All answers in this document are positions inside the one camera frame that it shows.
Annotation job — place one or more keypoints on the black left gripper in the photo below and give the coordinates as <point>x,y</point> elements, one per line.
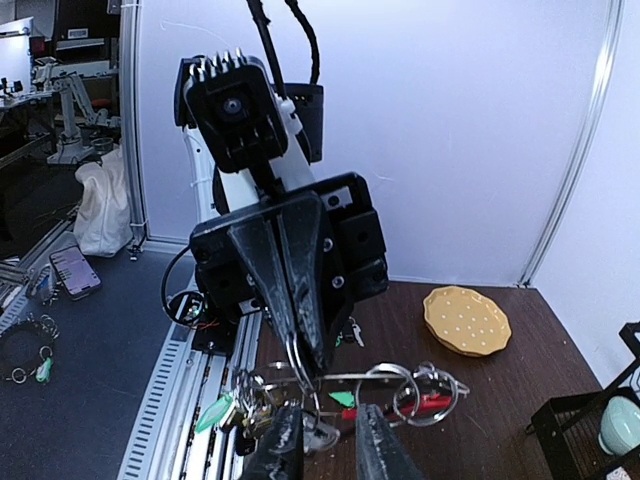
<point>305,258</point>

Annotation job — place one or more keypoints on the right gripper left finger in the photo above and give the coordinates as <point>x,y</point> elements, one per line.
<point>280,452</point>

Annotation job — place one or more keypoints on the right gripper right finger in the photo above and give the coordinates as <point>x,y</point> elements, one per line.
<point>379,453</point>

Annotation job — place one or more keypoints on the spare keyring on floor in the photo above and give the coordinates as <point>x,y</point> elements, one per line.
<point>27,349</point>

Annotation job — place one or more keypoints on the celadon green bowl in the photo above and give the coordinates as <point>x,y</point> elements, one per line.
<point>619,426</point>

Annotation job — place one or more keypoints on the green tagged key bunch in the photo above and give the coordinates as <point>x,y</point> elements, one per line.
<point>350,333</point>

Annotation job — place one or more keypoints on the large keyring with red handle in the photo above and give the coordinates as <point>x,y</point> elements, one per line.
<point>367,369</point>

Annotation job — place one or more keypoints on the aluminium front rail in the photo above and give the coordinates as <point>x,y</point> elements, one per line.
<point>163,443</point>

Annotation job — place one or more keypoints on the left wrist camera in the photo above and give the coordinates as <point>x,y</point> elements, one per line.
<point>247,141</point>

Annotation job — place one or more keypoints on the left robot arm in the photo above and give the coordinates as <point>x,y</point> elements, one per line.
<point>305,251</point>

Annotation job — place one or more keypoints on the left base circuit board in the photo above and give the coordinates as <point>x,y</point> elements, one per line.
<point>186,308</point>

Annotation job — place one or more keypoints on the black wire dish rack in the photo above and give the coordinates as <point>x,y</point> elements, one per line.
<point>569,428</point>

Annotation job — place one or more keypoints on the smartphone on floor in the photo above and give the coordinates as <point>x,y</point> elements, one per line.
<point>77,276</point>

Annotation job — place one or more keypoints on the white plastic bag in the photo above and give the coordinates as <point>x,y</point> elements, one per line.
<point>102,226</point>

